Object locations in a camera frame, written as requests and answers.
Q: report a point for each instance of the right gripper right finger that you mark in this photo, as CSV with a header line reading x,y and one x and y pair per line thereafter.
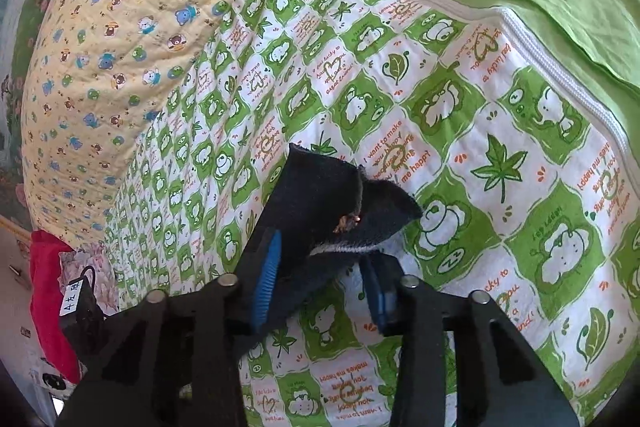
x,y
500,381

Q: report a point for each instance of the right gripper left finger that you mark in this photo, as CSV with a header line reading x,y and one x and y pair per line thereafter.
x,y
173,366

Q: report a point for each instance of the black pants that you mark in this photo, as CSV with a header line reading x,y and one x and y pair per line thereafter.
x,y
321,217

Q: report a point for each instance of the floral pink fabric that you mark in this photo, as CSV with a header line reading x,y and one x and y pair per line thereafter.
x,y
94,256

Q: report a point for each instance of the red fleece blanket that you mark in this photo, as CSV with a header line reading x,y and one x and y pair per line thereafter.
x,y
45,270

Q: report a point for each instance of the green white patterned bedsheet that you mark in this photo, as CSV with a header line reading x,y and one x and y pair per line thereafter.
x,y
528,188

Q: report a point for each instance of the yellow animal print quilt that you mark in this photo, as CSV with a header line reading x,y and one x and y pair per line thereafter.
x,y
100,73

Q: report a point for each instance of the landscape painting with gold frame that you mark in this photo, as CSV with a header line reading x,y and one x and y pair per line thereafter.
x,y
25,56

